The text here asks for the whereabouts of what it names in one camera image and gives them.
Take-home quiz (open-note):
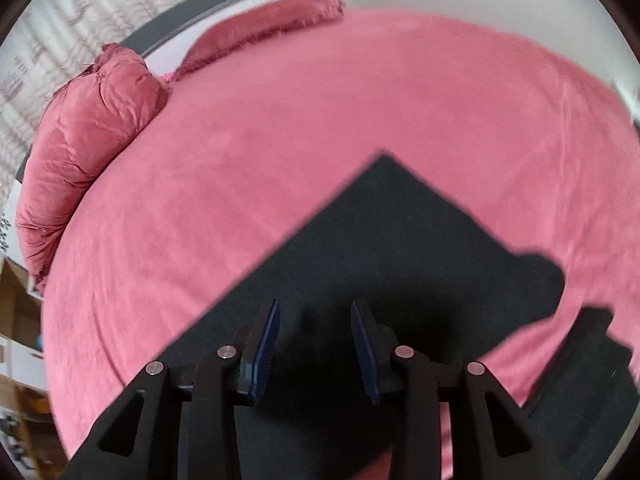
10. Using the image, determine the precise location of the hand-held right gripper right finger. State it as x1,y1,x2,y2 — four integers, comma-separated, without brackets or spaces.
350,299,571,480

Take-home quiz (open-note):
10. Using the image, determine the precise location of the dark grey headboard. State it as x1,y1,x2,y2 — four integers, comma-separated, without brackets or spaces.
116,0,251,60

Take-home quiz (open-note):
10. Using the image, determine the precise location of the black garment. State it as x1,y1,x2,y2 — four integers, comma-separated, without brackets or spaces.
120,150,640,480

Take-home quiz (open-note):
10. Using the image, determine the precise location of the patterned white curtain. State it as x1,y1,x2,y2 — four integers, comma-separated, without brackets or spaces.
0,0,197,188

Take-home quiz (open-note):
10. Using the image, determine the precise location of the flat pink pillow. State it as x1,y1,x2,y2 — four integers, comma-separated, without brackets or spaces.
172,0,347,82

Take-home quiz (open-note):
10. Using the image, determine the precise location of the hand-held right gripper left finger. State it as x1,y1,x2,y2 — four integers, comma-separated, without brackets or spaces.
60,299,281,480

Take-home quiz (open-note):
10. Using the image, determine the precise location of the bed with pink sheet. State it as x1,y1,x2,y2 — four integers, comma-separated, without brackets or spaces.
39,6,640,461

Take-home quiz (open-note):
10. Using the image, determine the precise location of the large pink pillow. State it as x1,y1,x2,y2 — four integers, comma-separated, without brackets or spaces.
15,42,173,293

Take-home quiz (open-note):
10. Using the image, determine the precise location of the wooden shelf unit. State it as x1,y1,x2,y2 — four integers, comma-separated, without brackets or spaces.
0,256,68,467

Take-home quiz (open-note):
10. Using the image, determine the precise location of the white shelf cabinet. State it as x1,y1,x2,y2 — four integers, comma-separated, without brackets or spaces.
0,335,49,392

